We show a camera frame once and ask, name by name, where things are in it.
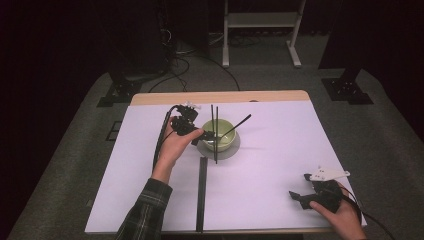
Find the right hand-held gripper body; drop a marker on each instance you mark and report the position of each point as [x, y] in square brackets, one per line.
[328, 193]

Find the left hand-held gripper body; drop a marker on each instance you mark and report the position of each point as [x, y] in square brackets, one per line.
[185, 125]

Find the pale green bowl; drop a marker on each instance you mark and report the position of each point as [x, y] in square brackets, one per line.
[228, 144]

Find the person's left hand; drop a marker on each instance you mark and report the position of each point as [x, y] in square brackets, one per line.
[175, 145]

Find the person's right hand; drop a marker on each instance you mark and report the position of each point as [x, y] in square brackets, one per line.
[346, 222]

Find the grey round coaster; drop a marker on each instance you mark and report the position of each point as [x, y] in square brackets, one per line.
[226, 155]

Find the white paper table sheet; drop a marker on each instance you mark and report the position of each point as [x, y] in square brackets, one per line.
[266, 173]

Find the black stand base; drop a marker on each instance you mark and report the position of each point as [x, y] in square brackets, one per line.
[123, 90]
[346, 88]

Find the white metal stand frame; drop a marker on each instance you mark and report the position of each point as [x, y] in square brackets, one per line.
[263, 19]

